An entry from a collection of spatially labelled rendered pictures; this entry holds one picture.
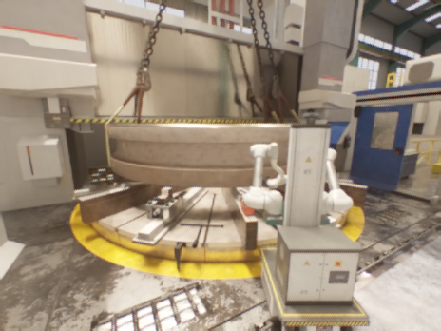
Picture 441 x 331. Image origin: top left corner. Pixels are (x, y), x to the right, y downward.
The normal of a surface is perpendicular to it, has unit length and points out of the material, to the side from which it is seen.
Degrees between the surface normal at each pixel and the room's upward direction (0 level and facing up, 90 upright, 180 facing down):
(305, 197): 90
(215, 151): 90
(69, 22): 90
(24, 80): 90
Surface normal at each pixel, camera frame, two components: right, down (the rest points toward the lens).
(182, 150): -0.21, 0.20
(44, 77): 0.47, 0.18
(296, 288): 0.00, 0.21
